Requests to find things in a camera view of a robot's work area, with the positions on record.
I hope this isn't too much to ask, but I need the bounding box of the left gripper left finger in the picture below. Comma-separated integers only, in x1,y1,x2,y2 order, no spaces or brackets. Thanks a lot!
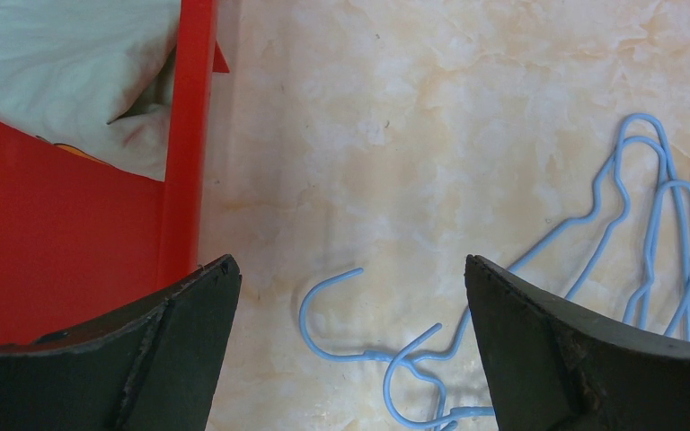
0,255,242,430

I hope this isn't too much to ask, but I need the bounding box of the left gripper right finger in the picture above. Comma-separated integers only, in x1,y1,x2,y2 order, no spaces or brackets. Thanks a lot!
464,255,690,430

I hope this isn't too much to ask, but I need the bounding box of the red plastic bin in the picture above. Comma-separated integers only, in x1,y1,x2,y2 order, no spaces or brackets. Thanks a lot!
0,1,228,346

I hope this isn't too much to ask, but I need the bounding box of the folded light green cloth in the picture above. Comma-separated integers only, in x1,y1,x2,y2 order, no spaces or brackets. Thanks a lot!
0,1,181,180

